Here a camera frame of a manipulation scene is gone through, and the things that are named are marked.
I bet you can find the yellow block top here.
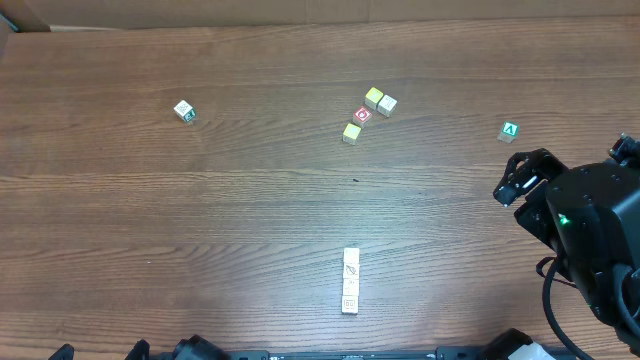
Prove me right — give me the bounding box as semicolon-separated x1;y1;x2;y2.
364;87;384;110

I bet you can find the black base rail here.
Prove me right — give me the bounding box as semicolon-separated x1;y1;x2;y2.
149;327;576;360

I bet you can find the white block beside yellow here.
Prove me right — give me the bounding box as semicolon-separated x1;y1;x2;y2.
377;94;397;118

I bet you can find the yellow block middle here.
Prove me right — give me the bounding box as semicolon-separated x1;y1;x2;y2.
342;123;362;145

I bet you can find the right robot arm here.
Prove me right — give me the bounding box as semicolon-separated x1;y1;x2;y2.
493;134;639;359

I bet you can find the yellow wooden block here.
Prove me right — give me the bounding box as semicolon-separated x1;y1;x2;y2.
343;248;360;264

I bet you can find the white wooden number block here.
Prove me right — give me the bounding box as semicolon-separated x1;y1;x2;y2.
341;295;359;315

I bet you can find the white block green side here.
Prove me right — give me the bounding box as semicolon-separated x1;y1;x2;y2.
174;100;196;123

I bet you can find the white block green edge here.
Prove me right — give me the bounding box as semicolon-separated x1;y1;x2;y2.
342;278;360;297

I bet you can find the green letter block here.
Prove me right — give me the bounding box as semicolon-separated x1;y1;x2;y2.
497;122;520;143

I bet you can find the white block red side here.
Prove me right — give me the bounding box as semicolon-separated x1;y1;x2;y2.
343;263;360;279

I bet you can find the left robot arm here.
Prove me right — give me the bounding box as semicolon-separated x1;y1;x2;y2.
125;335;231;360

